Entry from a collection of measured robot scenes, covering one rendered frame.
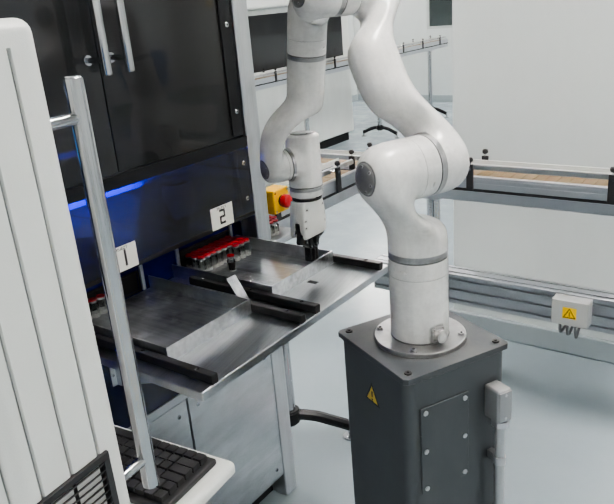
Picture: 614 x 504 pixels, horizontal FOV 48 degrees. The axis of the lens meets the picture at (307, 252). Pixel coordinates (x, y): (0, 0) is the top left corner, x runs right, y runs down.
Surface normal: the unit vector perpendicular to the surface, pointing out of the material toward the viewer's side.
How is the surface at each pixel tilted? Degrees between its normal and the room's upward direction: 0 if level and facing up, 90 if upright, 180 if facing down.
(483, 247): 90
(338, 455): 0
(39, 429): 90
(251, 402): 90
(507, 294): 90
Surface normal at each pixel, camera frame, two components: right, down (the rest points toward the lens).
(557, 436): -0.08, -0.94
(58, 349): 0.87, 0.11
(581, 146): -0.58, 0.32
